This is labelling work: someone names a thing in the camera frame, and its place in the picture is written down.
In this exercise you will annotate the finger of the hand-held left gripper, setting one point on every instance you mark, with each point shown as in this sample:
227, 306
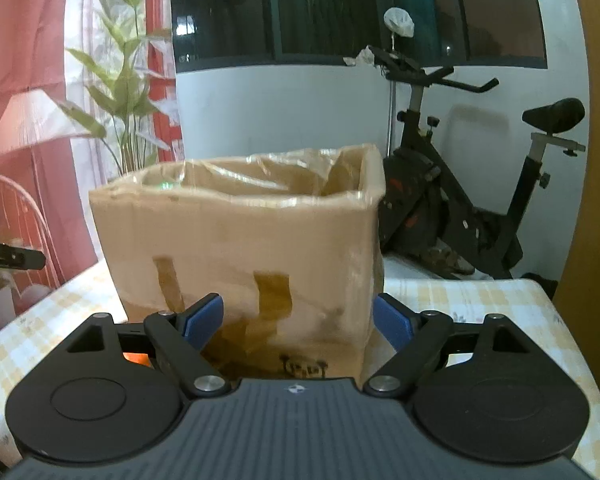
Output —
15, 257

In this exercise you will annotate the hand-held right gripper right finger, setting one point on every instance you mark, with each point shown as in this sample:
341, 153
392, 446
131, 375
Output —
392, 321

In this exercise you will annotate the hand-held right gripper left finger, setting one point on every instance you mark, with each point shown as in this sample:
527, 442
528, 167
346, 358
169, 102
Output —
204, 321

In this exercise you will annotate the cardboard box with plastic liner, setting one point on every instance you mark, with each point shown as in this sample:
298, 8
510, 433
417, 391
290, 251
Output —
230, 240

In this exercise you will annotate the checked floral tablecloth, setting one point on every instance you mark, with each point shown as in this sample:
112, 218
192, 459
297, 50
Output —
480, 300

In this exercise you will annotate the black exercise bike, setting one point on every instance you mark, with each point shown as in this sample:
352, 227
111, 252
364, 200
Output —
430, 195

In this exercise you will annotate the wooden door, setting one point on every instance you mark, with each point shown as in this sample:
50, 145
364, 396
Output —
595, 160

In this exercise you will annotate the crumpled clear plastic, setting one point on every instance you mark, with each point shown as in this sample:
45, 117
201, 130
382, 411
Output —
361, 56

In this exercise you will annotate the white plastic bag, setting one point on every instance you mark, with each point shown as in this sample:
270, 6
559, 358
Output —
399, 22

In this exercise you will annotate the dark window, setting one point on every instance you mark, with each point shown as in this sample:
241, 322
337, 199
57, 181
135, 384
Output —
330, 5

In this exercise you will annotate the printed red wall backdrop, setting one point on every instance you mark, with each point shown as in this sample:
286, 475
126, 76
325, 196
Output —
25, 60

